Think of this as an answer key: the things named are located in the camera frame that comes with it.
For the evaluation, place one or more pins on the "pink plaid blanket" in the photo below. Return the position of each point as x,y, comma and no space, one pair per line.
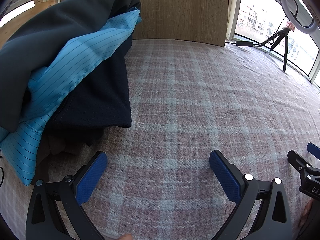
187,105

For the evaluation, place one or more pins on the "person's left hand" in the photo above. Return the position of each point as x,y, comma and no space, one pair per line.
125,237

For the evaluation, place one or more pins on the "brown garment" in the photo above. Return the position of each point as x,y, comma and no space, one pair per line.
57,145

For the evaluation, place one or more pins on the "black tripod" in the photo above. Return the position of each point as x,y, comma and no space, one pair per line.
286,52

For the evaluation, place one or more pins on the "wooden furniture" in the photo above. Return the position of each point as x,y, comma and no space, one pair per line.
10,33

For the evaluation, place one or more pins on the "dark grey garment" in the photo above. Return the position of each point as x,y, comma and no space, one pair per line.
62,17

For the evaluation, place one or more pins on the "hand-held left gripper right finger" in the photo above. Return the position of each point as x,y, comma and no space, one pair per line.
225,177

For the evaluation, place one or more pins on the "wooden board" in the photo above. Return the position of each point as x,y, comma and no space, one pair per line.
175,10

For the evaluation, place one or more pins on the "apartment buildings outside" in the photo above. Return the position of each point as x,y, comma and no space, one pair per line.
255,17

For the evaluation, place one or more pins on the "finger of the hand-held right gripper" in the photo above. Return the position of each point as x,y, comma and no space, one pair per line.
297,160
315,151

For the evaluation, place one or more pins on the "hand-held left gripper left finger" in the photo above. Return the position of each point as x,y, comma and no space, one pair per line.
91,177

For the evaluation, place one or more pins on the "person's right hand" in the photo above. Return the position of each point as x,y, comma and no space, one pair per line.
307,212

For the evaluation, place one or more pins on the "navy garment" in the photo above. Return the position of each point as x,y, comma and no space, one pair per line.
100,100

